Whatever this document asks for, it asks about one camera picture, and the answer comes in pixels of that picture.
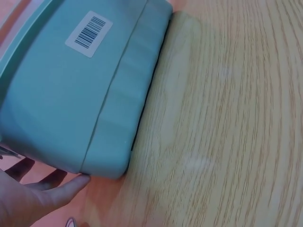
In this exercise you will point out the person's left hand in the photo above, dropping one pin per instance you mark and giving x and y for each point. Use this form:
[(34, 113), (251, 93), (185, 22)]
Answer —
[(21, 203)]

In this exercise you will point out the person's left fingers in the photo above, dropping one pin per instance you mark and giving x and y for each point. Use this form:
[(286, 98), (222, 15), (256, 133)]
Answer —
[(68, 186)]

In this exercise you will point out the teal plastic storage box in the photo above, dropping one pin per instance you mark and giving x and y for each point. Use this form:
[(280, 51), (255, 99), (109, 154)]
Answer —
[(71, 94)]

